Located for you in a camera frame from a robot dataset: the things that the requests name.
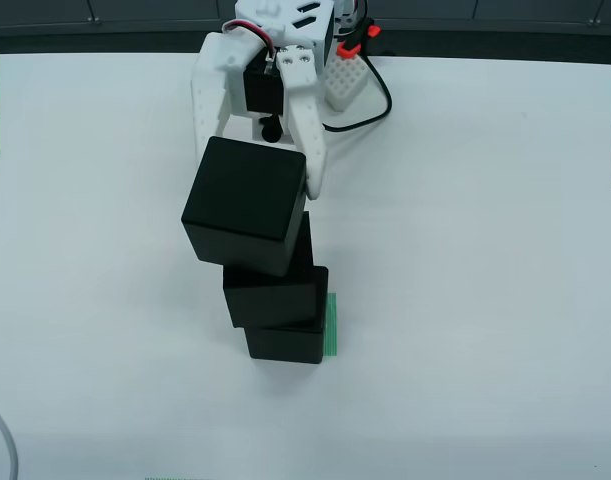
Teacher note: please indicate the white perforated block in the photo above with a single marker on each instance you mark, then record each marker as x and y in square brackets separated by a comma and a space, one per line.
[342, 80]

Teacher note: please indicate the black cube with rounded edges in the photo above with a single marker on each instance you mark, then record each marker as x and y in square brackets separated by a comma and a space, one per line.
[245, 205]
[285, 345]

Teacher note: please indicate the black cube with seam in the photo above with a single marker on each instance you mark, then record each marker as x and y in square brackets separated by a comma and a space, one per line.
[275, 300]

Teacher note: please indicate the black clamp with orange tips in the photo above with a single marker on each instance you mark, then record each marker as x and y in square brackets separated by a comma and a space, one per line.
[346, 49]

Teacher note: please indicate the green striped tape square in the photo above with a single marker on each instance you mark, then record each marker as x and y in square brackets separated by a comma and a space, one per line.
[331, 325]

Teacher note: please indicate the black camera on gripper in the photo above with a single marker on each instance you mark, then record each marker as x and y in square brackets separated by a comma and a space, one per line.
[271, 131]

